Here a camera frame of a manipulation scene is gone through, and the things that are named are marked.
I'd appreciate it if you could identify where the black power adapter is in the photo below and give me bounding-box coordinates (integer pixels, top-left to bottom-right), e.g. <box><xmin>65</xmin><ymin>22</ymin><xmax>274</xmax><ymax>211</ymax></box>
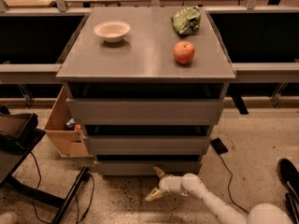
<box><xmin>211</xmin><ymin>138</ymin><xmax>228</xmax><ymax>155</ymax></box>

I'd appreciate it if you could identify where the grey middle drawer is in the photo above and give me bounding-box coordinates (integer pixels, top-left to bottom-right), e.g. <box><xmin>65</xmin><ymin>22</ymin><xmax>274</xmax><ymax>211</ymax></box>
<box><xmin>84</xmin><ymin>136</ymin><xmax>210</xmax><ymax>155</ymax></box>

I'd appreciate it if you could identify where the grey bottom drawer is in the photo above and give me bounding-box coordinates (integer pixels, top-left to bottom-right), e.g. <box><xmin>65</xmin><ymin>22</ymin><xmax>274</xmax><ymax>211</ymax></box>
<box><xmin>94</xmin><ymin>155</ymin><xmax>202</xmax><ymax>176</ymax></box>

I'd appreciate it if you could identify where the black table base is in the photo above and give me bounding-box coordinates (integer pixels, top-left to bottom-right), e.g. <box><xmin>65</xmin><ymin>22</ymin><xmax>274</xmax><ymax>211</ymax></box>
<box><xmin>0</xmin><ymin>131</ymin><xmax>91</xmax><ymax>224</ymax></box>

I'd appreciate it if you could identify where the black shoe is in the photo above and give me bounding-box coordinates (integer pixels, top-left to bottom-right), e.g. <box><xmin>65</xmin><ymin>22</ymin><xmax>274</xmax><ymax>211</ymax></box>
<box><xmin>278</xmin><ymin>159</ymin><xmax>299</xmax><ymax>224</ymax></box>

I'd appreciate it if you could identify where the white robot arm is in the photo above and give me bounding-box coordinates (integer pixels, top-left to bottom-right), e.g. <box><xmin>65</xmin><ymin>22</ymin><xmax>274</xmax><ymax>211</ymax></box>
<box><xmin>145</xmin><ymin>166</ymin><xmax>292</xmax><ymax>224</ymax></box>

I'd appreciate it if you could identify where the black tray on table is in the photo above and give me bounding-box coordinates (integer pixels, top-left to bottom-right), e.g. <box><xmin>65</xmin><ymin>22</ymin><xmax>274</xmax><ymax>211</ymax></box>
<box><xmin>0</xmin><ymin>113</ymin><xmax>38</xmax><ymax>150</ymax></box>

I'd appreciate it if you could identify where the black floor cable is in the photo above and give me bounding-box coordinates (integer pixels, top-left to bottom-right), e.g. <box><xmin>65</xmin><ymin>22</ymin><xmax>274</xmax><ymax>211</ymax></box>
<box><xmin>218</xmin><ymin>152</ymin><xmax>250</xmax><ymax>215</ymax></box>

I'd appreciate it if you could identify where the black cable on left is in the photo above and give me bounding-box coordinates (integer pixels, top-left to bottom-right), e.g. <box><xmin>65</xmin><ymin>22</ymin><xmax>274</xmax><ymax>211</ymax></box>
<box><xmin>27</xmin><ymin>151</ymin><xmax>95</xmax><ymax>224</ymax></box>

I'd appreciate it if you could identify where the grey top drawer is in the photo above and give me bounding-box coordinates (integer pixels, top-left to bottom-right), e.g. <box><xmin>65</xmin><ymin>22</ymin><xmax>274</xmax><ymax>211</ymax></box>
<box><xmin>66</xmin><ymin>98</ymin><xmax>223</xmax><ymax>125</ymax></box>

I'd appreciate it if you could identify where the white paper bowl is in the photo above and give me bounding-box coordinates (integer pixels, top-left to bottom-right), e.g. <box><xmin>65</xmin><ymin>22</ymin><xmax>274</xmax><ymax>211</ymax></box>
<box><xmin>93</xmin><ymin>21</ymin><xmax>131</xmax><ymax>43</ymax></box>

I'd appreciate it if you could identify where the grey drawer cabinet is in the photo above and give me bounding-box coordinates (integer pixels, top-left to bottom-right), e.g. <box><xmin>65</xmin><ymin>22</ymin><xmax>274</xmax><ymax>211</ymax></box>
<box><xmin>57</xmin><ymin>7</ymin><xmax>235</xmax><ymax>175</ymax></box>

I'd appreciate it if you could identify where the red apple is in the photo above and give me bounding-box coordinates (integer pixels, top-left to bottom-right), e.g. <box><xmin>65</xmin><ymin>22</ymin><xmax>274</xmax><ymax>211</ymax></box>
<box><xmin>173</xmin><ymin>41</ymin><xmax>195</xmax><ymax>64</ymax></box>

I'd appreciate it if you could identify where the cardboard box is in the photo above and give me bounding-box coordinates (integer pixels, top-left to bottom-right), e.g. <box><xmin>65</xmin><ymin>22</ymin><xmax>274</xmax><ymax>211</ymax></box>
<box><xmin>45</xmin><ymin>89</ymin><xmax>90</xmax><ymax>158</ymax></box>

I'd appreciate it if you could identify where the green chip bag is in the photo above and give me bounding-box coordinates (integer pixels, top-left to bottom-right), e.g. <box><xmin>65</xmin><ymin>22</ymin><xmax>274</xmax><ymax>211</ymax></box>
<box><xmin>171</xmin><ymin>7</ymin><xmax>201</xmax><ymax>35</ymax></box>

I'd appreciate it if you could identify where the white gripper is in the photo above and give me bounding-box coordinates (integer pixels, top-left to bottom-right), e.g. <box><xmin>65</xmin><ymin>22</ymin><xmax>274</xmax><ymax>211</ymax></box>
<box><xmin>145</xmin><ymin>166</ymin><xmax>184</xmax><ymax>202</ymax></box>

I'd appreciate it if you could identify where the grey drawer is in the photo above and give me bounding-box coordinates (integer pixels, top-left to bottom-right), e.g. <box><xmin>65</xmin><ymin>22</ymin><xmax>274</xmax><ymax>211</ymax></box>
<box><xmin>66</xmin><ymin>98</ymin><xmax>223</xmax><ymax>125</ymax></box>
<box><xmin>94</xmin><ymin>155</ymin><xmax>202</xmax><ymax>176</ymax></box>
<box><xmin>84</xmin><ymin>136</ymin><xmax>210</xmax><ymax>155</ymax></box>

